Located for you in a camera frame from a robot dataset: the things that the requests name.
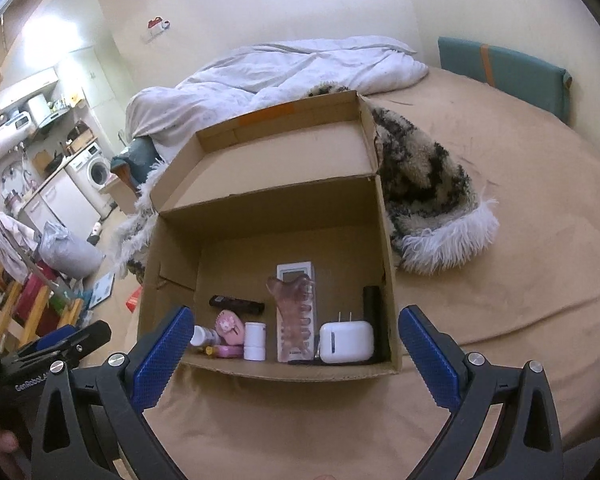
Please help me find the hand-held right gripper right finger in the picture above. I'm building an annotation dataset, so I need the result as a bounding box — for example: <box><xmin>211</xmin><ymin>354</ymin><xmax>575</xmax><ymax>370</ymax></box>
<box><xmin>398</xmin><ymin>305</ymin><xmax>566</xmax><ymax>480</ymax></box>

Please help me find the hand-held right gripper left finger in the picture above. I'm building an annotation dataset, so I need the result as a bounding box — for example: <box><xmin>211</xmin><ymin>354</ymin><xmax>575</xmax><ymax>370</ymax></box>
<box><xmin>32</xmin><ymin>305</ymin><xmax>196</xmax><ymax>480</ymax></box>

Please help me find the bathroom scale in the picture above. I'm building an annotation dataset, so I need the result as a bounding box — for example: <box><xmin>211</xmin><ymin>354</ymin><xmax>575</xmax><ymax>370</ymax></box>
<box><xmin>87</xmin><ymin>272</ymin><xmax>117</xmax><ymax>309</ymax></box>

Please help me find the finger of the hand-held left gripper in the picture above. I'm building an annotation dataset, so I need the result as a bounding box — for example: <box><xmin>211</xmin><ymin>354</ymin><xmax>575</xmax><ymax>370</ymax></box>
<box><xmin>15</xmin><ymin>325</ymin><xmax>79</xmax><ymax>359</ymax></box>
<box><xmin>45</xmin><ymin>321</ymin><xmax>112</xmax><ymax>368</ymax></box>

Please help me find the white hanging cloth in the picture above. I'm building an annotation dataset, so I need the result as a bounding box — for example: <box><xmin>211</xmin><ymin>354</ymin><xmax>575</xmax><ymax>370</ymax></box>
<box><xmin>0</xmin><ymin>205</ymin><xmax>36</xmax><ymax>281</ymax></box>

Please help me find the white pill bottle red label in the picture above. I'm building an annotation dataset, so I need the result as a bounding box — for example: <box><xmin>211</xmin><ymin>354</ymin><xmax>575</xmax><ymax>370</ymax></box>
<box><xmin>243</xmin><ymin>322</ymin><xmax>267</xmax><ymax>361</ymax></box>

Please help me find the wooden rack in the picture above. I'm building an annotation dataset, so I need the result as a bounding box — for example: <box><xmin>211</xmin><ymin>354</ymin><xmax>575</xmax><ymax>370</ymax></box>
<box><xmin>0</xmin><ymin>260</ymin><xmax>86</xmax><ymax>356</ymax></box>

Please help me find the black stick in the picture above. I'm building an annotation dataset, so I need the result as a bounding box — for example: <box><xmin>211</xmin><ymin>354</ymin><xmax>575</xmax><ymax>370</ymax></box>
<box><xmin>209</xmin><ymin>295</ymin><xmax>265</xmax><ymax>313</ymax></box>

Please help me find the white upper cabinet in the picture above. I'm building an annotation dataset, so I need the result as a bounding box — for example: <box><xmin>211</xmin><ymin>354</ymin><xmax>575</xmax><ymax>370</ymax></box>
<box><xmin>0</xmin><ymin>67</ymin><xmax>61</xmax><ymax>108</ymax></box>

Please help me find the white kitchen base cabinet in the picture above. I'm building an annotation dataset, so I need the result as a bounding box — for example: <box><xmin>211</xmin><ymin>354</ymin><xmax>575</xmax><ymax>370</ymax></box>
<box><xmin>17</xmin><ymin>170</ymin><xmax>101</xmax><ymax>233</ymax></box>

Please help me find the tall white cupboard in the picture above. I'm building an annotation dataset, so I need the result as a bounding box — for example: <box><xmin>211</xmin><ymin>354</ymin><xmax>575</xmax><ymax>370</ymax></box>
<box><xmin>65</xmin><ymin>52</ymin><xmax>126</xmax><ymax>151</ymax></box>

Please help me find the white duvet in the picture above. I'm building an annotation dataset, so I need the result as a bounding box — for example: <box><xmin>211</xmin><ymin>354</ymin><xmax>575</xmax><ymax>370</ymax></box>
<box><xmin>125</xmin><ymin>37</ymin><xmax>429</xmax><ymax>151</ymax></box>

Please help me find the grey plastic bag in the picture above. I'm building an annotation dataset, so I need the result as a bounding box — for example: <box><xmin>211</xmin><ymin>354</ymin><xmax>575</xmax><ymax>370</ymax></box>
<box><xmin>39</xmin><ymin>221</ymin><xmax>106</xmax><ymax>280</ymax></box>

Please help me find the pink compact case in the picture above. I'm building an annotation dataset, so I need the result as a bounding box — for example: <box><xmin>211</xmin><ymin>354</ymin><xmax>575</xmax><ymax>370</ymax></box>
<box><xmin>215</xmin><ymin>310</ymin><xmax>246</xmax><ymax>346</ymax></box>

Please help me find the white water heater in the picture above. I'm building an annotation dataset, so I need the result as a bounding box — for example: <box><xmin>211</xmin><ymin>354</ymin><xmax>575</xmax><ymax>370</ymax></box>
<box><xmin>0</xmin><ymin>112</ymin><xmax>33</xmax><ymax>158</ymax></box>

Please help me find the teal cushion with orange stripe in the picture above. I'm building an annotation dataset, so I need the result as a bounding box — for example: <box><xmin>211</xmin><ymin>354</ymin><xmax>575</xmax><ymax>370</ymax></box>
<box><xmin>437</xmin><ymin>36</ymin><xmax>572</xmax><ymax>123</ymax></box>

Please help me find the fluffy patterned blanket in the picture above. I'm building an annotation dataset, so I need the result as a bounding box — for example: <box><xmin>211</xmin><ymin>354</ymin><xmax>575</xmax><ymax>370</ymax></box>
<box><xmin>111</xmin><ymin>82</ymin><xmax>500</xmax><ymax>281</ymax></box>

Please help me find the brown cardboard box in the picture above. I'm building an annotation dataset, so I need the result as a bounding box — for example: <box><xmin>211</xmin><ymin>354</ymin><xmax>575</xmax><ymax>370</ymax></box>
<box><xmin>137</xmin><ymin>90</ymin><xmax>403</xmax><ymax>383</ymax></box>

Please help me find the white pill bottle blue label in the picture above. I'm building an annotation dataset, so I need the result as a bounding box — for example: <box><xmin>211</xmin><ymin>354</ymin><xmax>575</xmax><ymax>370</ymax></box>
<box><xmin>190</xmin><ymin>325</ymin><xmax>221</xmax><ymax>347</ymax></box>

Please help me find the black cylinder device with cord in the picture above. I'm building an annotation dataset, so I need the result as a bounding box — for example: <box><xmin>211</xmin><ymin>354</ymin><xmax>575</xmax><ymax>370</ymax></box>
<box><xmin>362</xmin><ymin>285</ymin><xmax>387</xmax><ymax>363</ymax></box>

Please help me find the small pink bottle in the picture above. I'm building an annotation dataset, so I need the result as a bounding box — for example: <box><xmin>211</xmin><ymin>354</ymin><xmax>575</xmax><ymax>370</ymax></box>
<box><xmin>202</xmin><ymin>344</ymin><xmax>243</xmax><ymax>360</ymax></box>

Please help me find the white charger plug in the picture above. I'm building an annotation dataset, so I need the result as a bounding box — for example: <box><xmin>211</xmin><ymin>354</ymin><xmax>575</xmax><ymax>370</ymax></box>
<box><xmin>319</xmin><ymin>311</ymin><xmax>375</xmax><ymax>365</ymax></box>

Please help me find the teal padded chair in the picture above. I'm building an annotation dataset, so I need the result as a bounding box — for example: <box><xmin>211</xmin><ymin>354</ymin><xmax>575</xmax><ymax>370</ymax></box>
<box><xmin>111</xmin><ymin>137</ymin><xmax>161</xmax><ymax>186</ymax></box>

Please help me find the white remote control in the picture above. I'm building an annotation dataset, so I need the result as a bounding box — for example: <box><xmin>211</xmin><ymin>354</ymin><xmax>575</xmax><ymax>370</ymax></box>
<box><xmin>276</xmin><ymin>261</ymin><xmax>315</xmax><ymax>363</ymax></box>

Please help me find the white washing machine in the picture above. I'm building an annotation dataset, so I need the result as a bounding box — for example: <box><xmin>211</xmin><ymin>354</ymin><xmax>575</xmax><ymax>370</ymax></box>
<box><xmin>65</xmin><ymin>142</ymin><xmax>112</xmax><ymax>206</ymax></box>

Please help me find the small wooden table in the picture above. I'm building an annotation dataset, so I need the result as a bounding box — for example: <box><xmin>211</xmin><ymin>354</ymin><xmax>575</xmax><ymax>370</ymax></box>
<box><xmin>100</xmin><ymin>175</ymin><xmax>138</xmax><ymax>216</ymax></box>

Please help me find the white cylinder appliance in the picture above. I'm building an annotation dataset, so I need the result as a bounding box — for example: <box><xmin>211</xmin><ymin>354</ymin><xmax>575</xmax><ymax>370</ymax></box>
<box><xmin>27</xmin><ymin>94</ymin><xmax>51</xmax><ymax>128</ymax></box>

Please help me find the wall hook with red item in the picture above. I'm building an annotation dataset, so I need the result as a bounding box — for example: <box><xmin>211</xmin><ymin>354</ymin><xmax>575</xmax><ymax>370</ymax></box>
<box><xmin>142</xmin><ymin>17</ymin><xmax>172</xmax><ymax>41</ymax></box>

